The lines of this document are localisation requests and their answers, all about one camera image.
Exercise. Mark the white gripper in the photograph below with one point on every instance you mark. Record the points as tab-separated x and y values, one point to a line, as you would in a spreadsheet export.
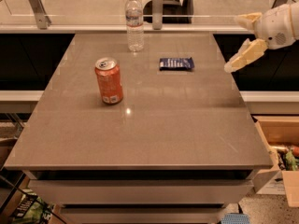
275	28

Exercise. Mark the blue rxbar wrapper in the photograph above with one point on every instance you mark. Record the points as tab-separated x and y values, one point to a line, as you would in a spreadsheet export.
176	64

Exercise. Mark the black office chair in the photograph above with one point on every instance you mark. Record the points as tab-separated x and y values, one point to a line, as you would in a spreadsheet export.
176	11

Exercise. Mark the cardboard box with items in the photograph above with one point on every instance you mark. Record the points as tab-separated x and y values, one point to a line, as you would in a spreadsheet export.
281	137

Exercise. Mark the clear plastic water bottle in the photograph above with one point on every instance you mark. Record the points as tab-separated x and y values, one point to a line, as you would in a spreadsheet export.
134	25

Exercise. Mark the orange soda can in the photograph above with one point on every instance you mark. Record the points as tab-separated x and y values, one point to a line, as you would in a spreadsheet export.
108	75

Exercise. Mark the blue perforated object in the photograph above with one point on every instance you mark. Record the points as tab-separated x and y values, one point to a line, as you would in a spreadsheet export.
235	219

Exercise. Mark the green black snack bag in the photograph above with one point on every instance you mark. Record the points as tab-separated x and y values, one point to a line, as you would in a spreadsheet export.
32	210

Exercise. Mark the middle metal glass bracket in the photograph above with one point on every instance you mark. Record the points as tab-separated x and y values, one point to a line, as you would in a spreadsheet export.
157	14

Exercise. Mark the left metal glass bracket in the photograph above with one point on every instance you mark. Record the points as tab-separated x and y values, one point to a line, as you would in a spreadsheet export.
42	19

